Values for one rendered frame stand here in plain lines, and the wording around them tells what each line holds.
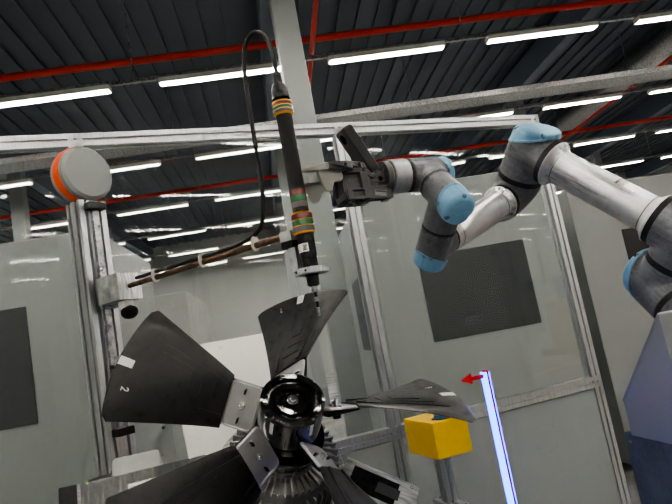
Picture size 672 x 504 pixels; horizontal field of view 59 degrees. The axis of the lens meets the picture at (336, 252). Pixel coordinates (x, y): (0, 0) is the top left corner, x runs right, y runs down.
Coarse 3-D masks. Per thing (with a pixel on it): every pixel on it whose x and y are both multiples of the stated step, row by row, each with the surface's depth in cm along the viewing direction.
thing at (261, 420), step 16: (272, 384) 109; (288, 384) 110; (304, 384) 110; (272, 400) 107; (304, 400) 108; (320, 400) 107; (272, 416) 103; (288, 416) 105; (304, 416) 105; (320, 416) 105; (288, 432) 103; (304, 432) 104; (320, 432) 115; (272, 448) 110; (288, 448) 106; (288, 464) 108; (304, 464) 109
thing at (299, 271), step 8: (288, 232) 120; (280, 240) 121; (288, 240) 120; (296, 240) 120; (288, 248) 120; (296, 248) 119; (296, 256) 119; (296, 264) 119; (296, 272) 116; (304, 272) 115; (312, 272) 116; (320, 272) 118
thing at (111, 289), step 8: (120, 272) 150; (128, 272) 152; (136, 272) 154; (96, 280) 153; (104, 280) 151; (112, 280) 149; (120, 280) 149; (128, 280) 151; (136, 280) 153; (104, 288) 151; (112, 288) 149; (120, 288) 149; (128, 288) 150; (136, 288) 152; (104, 296) 151; (112, 296) 149; (120, 296) 148; (128, 296) 150; (136, 296) 152; (104, 304) 151; (112, 304) 154
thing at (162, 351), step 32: (160, 320) 118; (128, 352) 115; (160, 352) 114; (192, 352) 114; (160, 384) 113; (192, 384) 112; (224, 384) 112; (128, 416) 112; (160, 416) 112; (192, 416) 112
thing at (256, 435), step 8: (256, 432) 105; (248, 440) 103; (256, 440) 104; (264, 440) 106; (240, 448) 102; (248, 448) 103; (256, 448) 104; (264, 448) 105; (248, 456) 103; (264, 456) 105; (272, 456) 106; (248, 464) 102; (256, 464) 104; (264, 464) 105; (272, 464) 106; (256, 472) 103; (264, 472) 105; (272, 472) 106; (256, 480) 103; (264, 480) 104
